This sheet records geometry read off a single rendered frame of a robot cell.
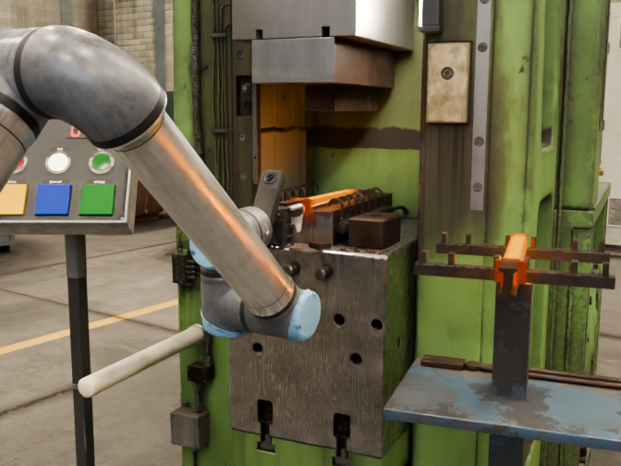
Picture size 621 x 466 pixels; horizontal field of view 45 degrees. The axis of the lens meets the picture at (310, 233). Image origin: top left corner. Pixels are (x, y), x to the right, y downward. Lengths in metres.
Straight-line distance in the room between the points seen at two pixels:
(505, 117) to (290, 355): 0.70
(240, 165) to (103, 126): 0.98
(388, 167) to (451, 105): 0.47
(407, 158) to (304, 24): 0.58
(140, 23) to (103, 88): 9.90
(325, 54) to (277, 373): 0.71
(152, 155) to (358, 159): 1.20
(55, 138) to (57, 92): 0.93
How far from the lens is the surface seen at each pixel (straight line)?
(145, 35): 10.75
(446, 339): 1.78
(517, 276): 1.19
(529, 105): 1.68
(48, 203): 1.81
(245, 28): 1.75
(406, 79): 2.09
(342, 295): 1.62
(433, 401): 1.37
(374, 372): 1.64
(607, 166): 6.81
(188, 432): 2.11
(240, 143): 1.91
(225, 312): 1.36
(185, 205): 1.06
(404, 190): 2.10
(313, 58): 1.67
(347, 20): 1.64
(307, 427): 1.75
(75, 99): 0.96
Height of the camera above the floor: 1.21
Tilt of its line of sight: 9 degrees down
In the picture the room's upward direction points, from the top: straight up
